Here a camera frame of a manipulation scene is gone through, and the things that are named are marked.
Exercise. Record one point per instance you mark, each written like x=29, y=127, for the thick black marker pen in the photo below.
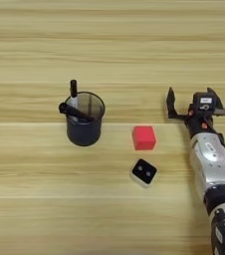
x=66, y=109

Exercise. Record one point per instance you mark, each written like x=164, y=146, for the red cube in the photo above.
x=144, y=137

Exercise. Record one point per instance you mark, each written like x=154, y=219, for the black mesh pen cup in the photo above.
x=84, y=132

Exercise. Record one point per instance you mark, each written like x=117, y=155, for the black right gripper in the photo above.
x=197, y=124

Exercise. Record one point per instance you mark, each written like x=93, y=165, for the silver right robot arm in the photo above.
x=210, y=166

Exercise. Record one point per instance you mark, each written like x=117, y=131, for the white box with black top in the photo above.
x=144, y=171

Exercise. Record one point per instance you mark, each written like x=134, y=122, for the black box with white label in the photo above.
x=204, y=103

